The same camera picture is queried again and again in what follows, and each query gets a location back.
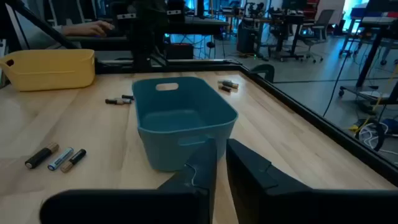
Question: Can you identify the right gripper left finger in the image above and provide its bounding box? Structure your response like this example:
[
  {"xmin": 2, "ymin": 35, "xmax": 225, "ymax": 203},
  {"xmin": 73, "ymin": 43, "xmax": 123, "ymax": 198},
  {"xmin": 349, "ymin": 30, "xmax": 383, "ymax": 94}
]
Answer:
[{"xmin": 39, "ymin": 138, "xmax": 218, "ymax": 224}]

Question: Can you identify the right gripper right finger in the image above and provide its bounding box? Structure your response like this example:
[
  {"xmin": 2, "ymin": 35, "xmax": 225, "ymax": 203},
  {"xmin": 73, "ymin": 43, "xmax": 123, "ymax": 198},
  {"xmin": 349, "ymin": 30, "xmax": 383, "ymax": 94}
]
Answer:
[{"xmin": 226, "ymin": 138, "xmax": 398, "ymax": 224}]

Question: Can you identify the teal plastic bin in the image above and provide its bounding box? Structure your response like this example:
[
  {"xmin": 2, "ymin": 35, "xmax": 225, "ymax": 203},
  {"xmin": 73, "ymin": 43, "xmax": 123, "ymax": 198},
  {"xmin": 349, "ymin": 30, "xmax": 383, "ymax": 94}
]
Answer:
[{"xmin": 132, "ymin": 76, "xmax": 239, "ymax": 172}]

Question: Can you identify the dark table clamp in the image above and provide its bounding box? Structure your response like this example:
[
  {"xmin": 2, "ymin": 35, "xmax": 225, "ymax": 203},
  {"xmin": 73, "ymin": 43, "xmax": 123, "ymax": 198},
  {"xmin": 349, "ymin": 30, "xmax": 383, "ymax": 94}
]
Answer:
[{"xmin": 250, "ymin": 63, "xmax": 276, "ymax": 84}]

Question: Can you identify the blue object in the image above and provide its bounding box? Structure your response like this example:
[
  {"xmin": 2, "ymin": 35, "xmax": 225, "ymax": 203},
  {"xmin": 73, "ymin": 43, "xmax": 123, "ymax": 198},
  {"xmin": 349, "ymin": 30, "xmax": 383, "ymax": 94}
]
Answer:
[{"xmin": 381, "ymin": 118, "xmax": 398, "ymax": 134}]

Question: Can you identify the black box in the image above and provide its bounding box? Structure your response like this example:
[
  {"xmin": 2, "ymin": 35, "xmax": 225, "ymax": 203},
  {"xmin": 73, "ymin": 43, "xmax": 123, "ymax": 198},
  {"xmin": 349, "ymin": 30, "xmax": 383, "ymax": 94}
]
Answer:
[{"xmin": 165, "ymin": 42, "xmax": 195, "ymax": 60}]

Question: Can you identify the black computer tower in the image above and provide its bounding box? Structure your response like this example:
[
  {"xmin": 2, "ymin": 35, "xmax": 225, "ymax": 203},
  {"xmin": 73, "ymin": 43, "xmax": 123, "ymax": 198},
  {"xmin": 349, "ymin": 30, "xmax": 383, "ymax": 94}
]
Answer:
[{"xmin": 236, "ymin": 20, "xmax": 258, "ymax": 54}]

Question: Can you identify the black office desk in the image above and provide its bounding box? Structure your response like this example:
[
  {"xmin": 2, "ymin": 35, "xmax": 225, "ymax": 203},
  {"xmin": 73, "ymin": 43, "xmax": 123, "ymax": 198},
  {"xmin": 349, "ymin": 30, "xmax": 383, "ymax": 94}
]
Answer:
[{"xmin": 65, "ymin": 17, "xmax": 229, "ymax": 52}]

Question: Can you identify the grey office chair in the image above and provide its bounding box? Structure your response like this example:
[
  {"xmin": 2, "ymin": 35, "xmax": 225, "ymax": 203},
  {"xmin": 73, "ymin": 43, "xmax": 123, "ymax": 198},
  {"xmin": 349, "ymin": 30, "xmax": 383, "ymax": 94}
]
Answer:
[{"xmin": 297, "ymin": 9, "xmax": 336, "ymax": 63}]

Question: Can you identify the black wheeled stand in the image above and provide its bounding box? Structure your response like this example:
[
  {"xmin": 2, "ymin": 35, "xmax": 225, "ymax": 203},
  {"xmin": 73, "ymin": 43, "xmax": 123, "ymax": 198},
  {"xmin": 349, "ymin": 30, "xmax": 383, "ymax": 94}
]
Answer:
[{"xmin": 338, "ymin": 0, "xmax": 398, "ymax": 105}]

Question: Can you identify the yellow plastic bin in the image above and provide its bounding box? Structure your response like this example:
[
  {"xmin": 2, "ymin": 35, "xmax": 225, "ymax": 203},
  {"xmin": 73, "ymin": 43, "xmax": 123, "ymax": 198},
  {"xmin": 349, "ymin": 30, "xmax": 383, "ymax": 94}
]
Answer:
[{"xmin": 0, "ymin": 49, "xmax": 96, "ymax": 92}]

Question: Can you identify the person's hand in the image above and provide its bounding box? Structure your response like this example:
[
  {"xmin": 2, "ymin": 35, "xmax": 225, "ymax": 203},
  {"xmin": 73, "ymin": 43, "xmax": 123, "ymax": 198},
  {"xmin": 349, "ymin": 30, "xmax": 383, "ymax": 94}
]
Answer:
[{"xmin": 62, "ymin": 20, "xmax": 116, "ymax": 38}]

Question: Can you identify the black diagonal rig strut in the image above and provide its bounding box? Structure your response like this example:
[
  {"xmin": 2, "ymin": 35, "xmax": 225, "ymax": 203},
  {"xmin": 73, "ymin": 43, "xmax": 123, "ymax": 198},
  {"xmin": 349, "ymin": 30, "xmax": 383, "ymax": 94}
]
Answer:
[{"xmin": 4, "ymin": 0, "xmax": 78, "ymax": 50}]

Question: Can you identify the black aluminium table frame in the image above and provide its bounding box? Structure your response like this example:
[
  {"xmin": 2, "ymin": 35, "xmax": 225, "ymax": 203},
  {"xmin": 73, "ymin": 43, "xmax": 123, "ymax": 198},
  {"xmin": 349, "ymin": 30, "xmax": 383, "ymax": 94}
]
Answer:
[{"xmin": 95, "ymin": 58, "xmax": 398, "ymax": 187}]

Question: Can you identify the yellow cable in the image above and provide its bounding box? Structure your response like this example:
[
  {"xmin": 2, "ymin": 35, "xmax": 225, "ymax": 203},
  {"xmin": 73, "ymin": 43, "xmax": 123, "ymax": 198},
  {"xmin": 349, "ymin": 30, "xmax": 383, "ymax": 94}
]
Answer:
[{"xmin": 348, "ymin": 65, "xmax": 398, "ymax": 133}]

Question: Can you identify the white cable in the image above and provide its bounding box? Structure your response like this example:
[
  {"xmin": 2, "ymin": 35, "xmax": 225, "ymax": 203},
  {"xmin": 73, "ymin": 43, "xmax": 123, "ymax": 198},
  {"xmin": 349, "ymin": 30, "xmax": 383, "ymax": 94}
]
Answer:
[{"xmin": 357, "ymin": 123, "xmax": 398, "ymax": 156}]

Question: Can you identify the black cable coil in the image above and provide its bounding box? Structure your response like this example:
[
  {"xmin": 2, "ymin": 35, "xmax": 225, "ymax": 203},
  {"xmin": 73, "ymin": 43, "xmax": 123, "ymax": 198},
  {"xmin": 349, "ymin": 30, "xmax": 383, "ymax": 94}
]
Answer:
[{"xmin": 354, "ymin": 119, "xmax": 388, "ymax": 152}]

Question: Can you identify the long thin black cable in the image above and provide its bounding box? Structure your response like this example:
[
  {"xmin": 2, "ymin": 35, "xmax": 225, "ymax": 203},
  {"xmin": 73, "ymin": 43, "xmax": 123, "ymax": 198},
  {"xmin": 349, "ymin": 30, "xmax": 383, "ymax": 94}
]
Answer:
[{"xmin": 322, "ymin": 37, "xmax": 355, "ymax": 118}]

